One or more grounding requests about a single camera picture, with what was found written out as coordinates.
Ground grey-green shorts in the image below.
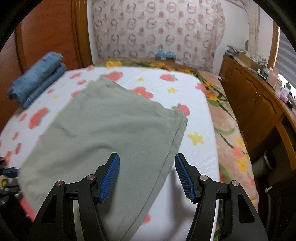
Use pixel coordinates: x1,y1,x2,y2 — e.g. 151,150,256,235
19,78,188,240

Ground floral brown blanket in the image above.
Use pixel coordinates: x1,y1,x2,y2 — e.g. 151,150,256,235
94,59,260,241

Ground white strawberry flower sheet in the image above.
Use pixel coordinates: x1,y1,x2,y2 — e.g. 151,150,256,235
1,67,219,240

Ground wooden sideboard cabinet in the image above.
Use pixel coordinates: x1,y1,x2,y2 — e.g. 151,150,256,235
219,55,295,171

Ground folded blue jeans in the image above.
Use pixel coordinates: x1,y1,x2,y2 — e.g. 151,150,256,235
7,51,66,109

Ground pink bottle on sideboard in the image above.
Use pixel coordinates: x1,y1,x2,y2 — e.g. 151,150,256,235
267,67,279,88

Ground cardboard box on sideboard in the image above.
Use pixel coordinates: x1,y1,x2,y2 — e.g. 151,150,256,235
236,52,262,71

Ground brown louvered wardrobe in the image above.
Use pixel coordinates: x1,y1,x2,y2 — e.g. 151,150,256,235
1,1,92,128

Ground grey zebra window blind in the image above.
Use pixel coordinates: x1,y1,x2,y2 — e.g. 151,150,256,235
275,29,296,86

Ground cardboard box with blue cloth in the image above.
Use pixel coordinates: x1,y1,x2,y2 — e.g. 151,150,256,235
155,49,176,62

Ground pink circle pattern curtain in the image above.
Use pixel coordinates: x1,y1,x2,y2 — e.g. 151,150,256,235
92,1,225,72

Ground beige tied window curtain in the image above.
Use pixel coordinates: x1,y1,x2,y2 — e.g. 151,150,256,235
245,1,260,54

